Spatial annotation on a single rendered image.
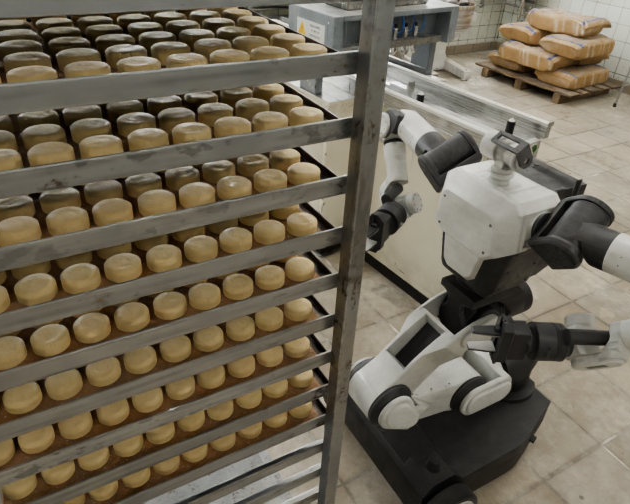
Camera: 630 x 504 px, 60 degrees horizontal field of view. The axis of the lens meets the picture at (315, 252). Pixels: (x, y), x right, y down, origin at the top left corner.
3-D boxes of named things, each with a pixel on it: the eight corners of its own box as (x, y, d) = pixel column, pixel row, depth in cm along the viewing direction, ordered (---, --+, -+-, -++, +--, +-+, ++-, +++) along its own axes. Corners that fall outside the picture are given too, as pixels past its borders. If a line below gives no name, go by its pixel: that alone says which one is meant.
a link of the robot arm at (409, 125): (383, 97, 171) (416, 128, 155) (418, 102, 176) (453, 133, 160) (372, 130, 177) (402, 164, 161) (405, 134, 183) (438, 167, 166)
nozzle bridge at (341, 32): (286, 81, 253) (288, 2, 234) (401, 63, 289) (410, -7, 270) (328, 102, 231) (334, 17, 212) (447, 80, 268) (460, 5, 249)
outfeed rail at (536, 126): (270, 29, 341) (270, 18, 337) (274, 29, 342) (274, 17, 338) (544, 139, 208) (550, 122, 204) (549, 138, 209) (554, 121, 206)
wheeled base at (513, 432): (463, 355, 225) (481, 291, 206) (566, 451, 188) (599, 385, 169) (331, 411, 197) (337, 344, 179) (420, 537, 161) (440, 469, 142)
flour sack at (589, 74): (567, 92, 509) (572, 76, 501) (530, 80, 537) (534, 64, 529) (611, 82, 544) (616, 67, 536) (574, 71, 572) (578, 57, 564)
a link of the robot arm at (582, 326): (536, 320, 130) (583, 322, 130) (542, 365, 126) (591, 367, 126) (557, 306, 120) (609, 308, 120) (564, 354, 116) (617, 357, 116)
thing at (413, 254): (346, 252, 288) (363, 83, 238) (394, 234, 306) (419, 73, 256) (443, 328, 242) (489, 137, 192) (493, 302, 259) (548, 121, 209)
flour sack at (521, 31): (526, 47, 535) (530, 29, 525) (494, 37, 564) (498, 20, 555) (574, 42, 566) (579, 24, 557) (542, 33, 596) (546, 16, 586)
